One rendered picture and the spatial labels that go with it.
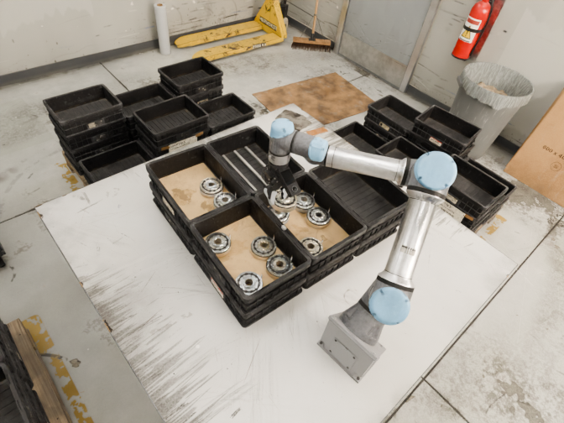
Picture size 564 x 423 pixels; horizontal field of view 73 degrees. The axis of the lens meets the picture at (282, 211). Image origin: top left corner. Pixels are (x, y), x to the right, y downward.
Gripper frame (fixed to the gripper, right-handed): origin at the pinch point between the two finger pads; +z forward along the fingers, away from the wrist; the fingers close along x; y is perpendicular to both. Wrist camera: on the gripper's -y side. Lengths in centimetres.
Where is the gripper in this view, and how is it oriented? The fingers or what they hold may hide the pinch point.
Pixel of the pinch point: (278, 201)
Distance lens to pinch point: 148.4
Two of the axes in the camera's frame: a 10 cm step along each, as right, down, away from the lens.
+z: -0.8, 6.6, 7.5
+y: -5.6, -6.5, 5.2
